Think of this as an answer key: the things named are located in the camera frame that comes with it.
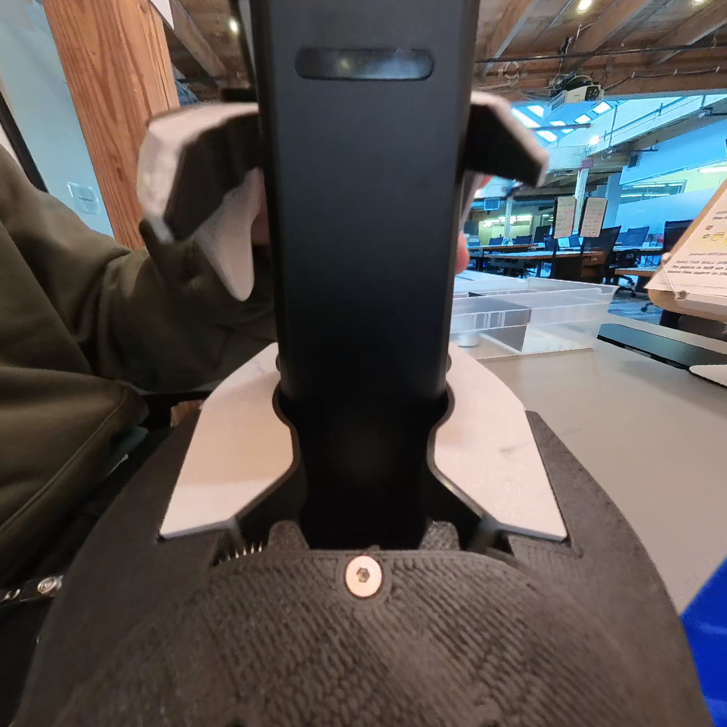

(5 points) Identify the clear plastic organizer tray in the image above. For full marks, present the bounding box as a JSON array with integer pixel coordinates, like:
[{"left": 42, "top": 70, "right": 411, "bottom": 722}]
[{"left": 453, "top": 276, "right": 619, "bottom": 360}]

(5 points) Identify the person's olive jacket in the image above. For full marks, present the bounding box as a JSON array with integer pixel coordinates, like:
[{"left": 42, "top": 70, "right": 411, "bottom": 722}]
[{"left": 0, "top": 366, "right": 151, "bottom": 574}]

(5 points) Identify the black office chair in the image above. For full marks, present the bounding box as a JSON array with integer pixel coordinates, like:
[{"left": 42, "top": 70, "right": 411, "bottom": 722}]
[
  {"left": 620, "top": 226, "right": 651, "bottom": 268},
  {"left": 576, "top": 226, "right": 622, "bottom": 282}
]

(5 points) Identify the wooden pillar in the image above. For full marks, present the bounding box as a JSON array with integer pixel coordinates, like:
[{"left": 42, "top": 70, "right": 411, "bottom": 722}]
[{"left": 42, "top": 0, "right": 181, "bottom": 251}]

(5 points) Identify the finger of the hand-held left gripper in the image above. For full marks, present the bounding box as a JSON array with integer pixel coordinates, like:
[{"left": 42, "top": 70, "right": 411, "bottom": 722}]
[
  {"left": 136, "top": 102, "right": 268, "bottom": 302},
  {"left": 461, "top": 91, "right": 551, "bottom": 229}
]

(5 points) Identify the ceiling projector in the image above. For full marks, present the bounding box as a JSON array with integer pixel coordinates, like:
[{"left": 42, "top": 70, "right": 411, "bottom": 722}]
[{"left": 548, "top": 80, "right": 604, "bottom": 111}]

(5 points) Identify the paper sign on stand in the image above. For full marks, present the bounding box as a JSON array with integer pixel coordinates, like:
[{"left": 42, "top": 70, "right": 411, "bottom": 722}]
[{"left": 647, "top": 179, "right": 727, "bottom": 324}]

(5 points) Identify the black multiport USB hub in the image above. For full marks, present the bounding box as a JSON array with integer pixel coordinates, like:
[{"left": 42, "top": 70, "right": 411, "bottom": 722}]
[{"left": 250, "top": 0, "right": 481, "bottom": 552}]

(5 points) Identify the blue plastic bin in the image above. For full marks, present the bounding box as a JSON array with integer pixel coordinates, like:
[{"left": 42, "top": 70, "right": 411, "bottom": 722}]
[{"left": 680, "top": 559, "right": 727, "bottom": 727}]

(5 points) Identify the wooden office desk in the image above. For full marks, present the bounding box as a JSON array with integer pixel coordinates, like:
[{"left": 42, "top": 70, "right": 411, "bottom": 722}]
[{"left": 468, "top": 243, "right": 603, "bottom": 279}]

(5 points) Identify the grey desk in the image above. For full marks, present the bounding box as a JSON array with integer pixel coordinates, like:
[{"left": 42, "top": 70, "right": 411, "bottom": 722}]
[{"left": 453, "top": 271, "right": 727, "bottom": 617}]

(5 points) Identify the paper flip chart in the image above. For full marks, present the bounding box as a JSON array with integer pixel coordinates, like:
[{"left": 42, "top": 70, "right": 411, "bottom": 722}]
[
  {"left": 552, "top": 196, "right": 577, "bottom": 239},
  {"left": 578, "top": 196, "right": 607, "bottom": 238}
]

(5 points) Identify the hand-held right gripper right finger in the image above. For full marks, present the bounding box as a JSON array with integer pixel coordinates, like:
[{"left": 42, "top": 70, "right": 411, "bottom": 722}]
[{"left": 426, "top": 345, "right": 570, "bottom": 543}]

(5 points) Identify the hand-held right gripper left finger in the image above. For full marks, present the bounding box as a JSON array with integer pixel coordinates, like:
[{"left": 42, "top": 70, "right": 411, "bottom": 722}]
[{"left": 159, "top": 343, "right": 304, "bottom": 540}]

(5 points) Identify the metal lanyard clip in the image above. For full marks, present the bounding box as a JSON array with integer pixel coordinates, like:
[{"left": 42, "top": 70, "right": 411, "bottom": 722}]
[{"left": 0, "top": 574, "right": 64, "bottom": 611}]

